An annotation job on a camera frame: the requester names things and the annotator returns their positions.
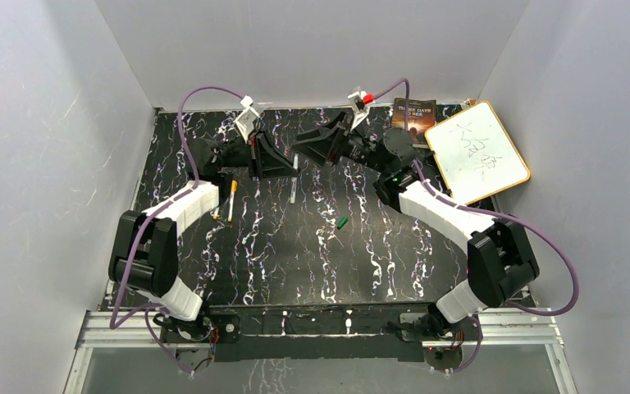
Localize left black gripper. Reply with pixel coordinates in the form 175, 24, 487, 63
217, 129, 300, 182

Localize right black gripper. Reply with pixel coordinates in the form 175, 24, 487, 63
292, 110, 390, 176

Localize white marker pen yellow end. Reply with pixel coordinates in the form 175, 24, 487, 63
227, 180, 238, 222

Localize green pen cap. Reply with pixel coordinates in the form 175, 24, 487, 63
336, 217, 349, 229

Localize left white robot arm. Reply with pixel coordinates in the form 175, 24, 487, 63
108, 131, 298, 341

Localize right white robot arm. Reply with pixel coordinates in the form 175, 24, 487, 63
292, 112, 540, 340

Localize dark book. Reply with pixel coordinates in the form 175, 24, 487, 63
390, 97, 436, 144

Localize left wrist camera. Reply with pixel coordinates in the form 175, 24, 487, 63
234, 95, 264, 144

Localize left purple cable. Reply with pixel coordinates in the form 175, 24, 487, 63
109, 85, 248, 376

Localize purple cable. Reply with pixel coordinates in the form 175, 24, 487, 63
109, 85, 248, 376
369, 78, 580, 374

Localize whiteboard with wooden frame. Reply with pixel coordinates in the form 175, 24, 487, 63
424, 101, 531, 204

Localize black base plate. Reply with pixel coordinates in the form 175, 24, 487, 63
153, 301, 479, 367

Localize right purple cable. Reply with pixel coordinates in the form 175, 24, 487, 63
369, 78, 580, 374

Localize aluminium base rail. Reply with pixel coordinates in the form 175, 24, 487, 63
65, 305, 577, 393

